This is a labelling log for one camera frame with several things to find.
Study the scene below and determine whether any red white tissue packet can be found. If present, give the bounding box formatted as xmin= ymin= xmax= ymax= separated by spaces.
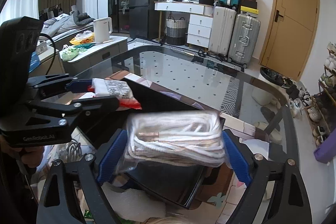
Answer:
xmin=87 ymin=78 xmax=142 ymax=110

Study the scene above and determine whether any bagged braided white cable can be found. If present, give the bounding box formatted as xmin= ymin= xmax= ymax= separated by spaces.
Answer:
xmin=115 ymin=109 xmax=228 ymax=175

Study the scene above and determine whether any person left hand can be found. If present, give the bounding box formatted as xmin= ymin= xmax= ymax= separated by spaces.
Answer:
xmin=1 ymin=135 xmax=45 ymax=174

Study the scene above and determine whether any person right hand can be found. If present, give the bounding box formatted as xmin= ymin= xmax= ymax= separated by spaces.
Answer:
xmin=146 ymin=217 xmax=190 ymax=224

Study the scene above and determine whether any purple paper bag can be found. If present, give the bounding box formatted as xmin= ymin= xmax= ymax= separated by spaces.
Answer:
xmin=314 ymin=130 xmax=336 ymax=164

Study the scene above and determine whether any grey low cabinet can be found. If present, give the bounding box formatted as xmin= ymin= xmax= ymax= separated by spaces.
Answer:
xmin=59 ymin=36 xmax=127 ymax=76

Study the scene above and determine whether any anime printed desk mat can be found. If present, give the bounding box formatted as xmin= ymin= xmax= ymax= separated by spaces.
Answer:
xmin=31 ymin=70 xmax=271 ymax=224

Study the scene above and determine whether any beige slipper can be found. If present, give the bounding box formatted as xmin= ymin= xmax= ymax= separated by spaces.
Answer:
xmin=253 ymin=121 xmax=283 ymax=144

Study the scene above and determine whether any white electric kettle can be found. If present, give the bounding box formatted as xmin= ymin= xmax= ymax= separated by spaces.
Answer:
xmin=93 ymin=17 xmax=113 ymax=44

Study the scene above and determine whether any wooden shoe rack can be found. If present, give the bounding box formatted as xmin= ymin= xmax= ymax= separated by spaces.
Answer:
xmin=305 ymin=42 xmax=335 ymax=147

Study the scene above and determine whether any black cardboard box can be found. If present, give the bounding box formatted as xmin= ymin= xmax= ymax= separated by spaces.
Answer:
xmin=89 ymin=77 xmax=227 ymax=209

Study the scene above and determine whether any white trash bin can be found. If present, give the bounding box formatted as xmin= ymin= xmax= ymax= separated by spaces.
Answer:
xmin=252 ymin=67 xmax=284 ymax=108

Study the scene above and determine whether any woven laundry basket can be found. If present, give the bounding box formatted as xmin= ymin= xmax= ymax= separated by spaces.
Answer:
xmin=166 ymin=15 xmax=187 ymax=46

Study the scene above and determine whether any white vanity desk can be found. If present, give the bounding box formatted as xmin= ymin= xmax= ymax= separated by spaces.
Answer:
xmin=154 ymin=1 xmax=214 ymax=49

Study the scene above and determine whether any wooden door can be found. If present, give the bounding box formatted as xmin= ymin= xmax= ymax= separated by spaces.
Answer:
xmin=260 ymin=0 xmax=320 ymax=80

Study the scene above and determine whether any silver suitcase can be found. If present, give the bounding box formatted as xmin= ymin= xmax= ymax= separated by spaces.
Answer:
xmin=227 ymin=14 xmax=261 ymax=68

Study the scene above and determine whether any white suitcase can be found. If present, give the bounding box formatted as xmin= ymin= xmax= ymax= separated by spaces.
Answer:
xmin=209 ymin=6 xmax=236 ymax=56

